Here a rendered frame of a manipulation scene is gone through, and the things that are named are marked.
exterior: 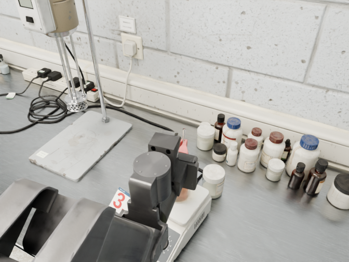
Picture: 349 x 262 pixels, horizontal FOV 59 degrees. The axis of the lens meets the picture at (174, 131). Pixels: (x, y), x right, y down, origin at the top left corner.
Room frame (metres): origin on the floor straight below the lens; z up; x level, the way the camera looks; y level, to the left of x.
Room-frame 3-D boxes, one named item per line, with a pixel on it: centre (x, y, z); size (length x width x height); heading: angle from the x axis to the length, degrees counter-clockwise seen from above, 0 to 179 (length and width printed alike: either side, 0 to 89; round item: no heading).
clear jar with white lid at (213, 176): (0.57, -0.11, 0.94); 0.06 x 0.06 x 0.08
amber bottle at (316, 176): (0.58, -0.39, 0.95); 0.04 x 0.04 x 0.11
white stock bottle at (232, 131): (0.75, -0.18, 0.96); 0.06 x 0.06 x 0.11
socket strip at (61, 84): (1.13, 0.48, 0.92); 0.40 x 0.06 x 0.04; 63
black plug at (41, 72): (1.16, 0.56, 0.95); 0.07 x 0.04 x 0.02; 153
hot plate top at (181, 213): (0.48, -0.01, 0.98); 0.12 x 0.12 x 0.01; 55
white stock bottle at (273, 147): (0.69, -0.30, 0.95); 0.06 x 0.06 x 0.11
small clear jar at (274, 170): (0.63, -0.29, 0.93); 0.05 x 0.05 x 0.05
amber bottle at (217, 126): (0.80, -0.15, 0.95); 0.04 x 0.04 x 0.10
